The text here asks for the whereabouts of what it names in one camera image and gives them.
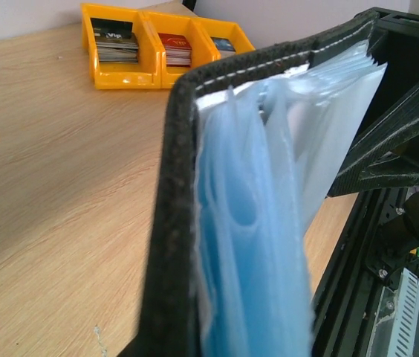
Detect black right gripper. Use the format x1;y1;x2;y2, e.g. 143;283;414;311
328;82;419;286

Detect blue card stack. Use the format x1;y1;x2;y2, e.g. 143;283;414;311
211;36;236;59

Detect red card stack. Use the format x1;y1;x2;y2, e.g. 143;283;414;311
158;33;192;68

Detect black card stack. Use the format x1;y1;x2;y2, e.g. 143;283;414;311
91;18;139;64

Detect yellow three-compartment tray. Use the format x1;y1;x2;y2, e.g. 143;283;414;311
81;3;254;89

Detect black aluminium frame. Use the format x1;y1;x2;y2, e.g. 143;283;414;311
181;0;419;357

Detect white slotted cable duct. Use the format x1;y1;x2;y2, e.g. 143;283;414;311
387;268;419;357

